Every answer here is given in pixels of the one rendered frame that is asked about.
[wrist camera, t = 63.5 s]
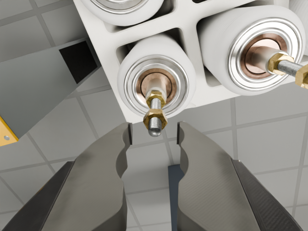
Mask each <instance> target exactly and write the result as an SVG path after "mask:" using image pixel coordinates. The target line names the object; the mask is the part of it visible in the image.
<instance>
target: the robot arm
mask: <svg viewBox="0 0 308 231"><path fill-rule="evenodd" d="M132 131H133V127H132V122H131V123H130V122H124V123H122V124H120V125H119V126H117V127H116V128H114V129H112V130H111V131H109V132H108V133H106V134H105V135H103V136H102V137H100V138H99V139H98V140H96V141H95V142H93V143H92V144H91V145H90V146H88V147H87V148H86V149H85V150H84V151H83V152H82V153H81V154H80V155H79V156H78V157H77V158H76V159H75V160H74V161H68V162H66V163H65V164H64V165H63V166H62V167H61V168H60V169H59V170H58V171H57V172H56V173H55V174H54V175H53V176H52V177H51V178H50V179H49V180H48V181H47V182H46V183H45V184H44V185H43V186H42V188H41V189H40V190H39V191H38V192H37V193H36V194H35V195H34V196H33V197H32V198H31V199H30V200H29V201H28V202H27V203H26V204H25V205H24V206H23V207H22V208H21V209H20V210H19V211H18V212H17V213H16V214H15V215H14V217H13V218H12V219H11V220H10V221H9V222H8V224H7V225H6V226H5V227H4V228H3V230H2V231H126V229H127V201H126V195H125V189H124V183H123V181H122V180H121V177H122V175H123V173H124V172H125V171H126V169H127V167H128V165H127V155H126V151H127V150H128V148H129V147H130V145H132ZM177 144H178V145H179V146H180V148H181V156H180V168H181V170H182V171H183V173H184V177H183V178H182V179H181V180H180V181H179V184H178V204H177V231H303V229H302V228H301V227H300V225H299V224H298V223H297V222H296V221H295V220H294V218H293V217H292V216H291V215H290V214H289V212H288V211H287V210H286V209H285V208H284V207H283V206H282V205H281V204H280V203H279V201H278V200H277V199H276V198H275V197H274V196H273V195H272V194H271V193H270V192H269V191H268V190H267V189H266V188H265V187H264V185H263V184H262V183H261V182H260V181H259V180H258V179H257V178H256V177H255V176H254V175H253V174H252V173H251V172H250V171H249V169H248V168H247V167H246V166H245V165H244V164H243V163H242V162H241V161H240V160H234V159H233V158H232V157H231V156H230V155H229V154H228V153H227V152H226V151H225V150H224V149H223V148H222V147H221V146H220V145H219V144H218V143H216V142H215V141H213V140H212V139H210V138H209V137H207V136H206V135H204V134H203V133H201V132H200V131H199V130H197V129H196V128H194V127H193V126H191V125H189V124H188V123H186V122H185V121H181V122H177Z"/></svg>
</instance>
